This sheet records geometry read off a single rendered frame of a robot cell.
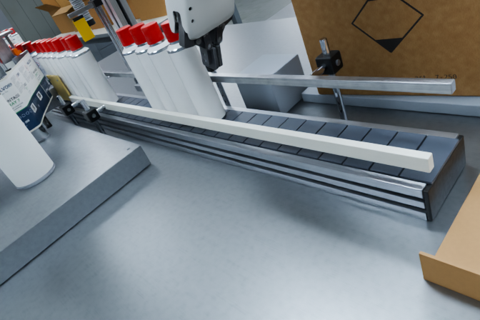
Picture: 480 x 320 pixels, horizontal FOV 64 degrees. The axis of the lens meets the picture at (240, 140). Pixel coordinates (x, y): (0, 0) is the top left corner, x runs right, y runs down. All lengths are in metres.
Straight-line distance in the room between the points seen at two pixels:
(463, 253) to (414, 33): 0.32
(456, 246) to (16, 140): 0.78
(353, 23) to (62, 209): 0.60
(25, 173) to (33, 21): 5.72
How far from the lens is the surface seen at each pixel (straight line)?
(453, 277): 0.43
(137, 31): 0.79
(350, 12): 0.66
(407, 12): 0.63
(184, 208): 0.65
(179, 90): 0.76
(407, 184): 0.48
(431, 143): 0.53
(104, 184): 0.80
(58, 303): 0.66
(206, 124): 0.69
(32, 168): 0.91
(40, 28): 6.59
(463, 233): 0.49
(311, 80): 0.57
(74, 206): 0.79
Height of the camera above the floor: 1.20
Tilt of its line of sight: 29 degrees down
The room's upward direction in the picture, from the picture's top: 24 degrees counter-clockwise
